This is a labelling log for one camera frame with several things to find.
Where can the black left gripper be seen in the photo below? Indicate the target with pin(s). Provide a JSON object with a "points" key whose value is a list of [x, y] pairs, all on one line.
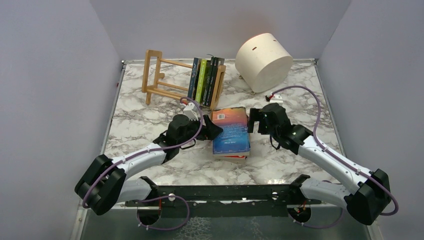
{"points": [[205, 129]]}

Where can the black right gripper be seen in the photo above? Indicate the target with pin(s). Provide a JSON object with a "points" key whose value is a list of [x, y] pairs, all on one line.
{"points": [[259, 118]]}

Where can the blue cover paperback book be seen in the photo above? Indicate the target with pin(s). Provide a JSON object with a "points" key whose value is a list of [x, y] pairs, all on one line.
{"points": [[234, 140]]}

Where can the dark green hardcover book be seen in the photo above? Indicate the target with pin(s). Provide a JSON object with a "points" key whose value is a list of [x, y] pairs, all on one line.
{"points": [[218, 61]]}

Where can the wooden dowel rack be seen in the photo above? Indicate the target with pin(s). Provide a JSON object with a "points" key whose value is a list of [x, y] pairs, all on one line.
{"points": [[153, 88]]}

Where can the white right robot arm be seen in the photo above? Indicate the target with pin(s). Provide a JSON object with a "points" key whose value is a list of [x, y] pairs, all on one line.
{"points": [[362, 192]]}

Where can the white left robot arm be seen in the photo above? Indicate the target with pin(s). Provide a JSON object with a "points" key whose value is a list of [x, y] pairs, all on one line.
{"points": [[107, 180]]}

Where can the red spine paperback book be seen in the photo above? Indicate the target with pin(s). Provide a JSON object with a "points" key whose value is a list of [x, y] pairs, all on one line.
{"points": [[231, 157]]}

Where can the cream cylindrical lamp shade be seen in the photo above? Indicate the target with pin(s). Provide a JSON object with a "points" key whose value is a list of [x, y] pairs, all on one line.
{"points": [[263, 62]]}

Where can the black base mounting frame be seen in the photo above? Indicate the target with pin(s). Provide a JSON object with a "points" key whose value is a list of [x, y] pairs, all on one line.
{"points": [[215, 201]]}

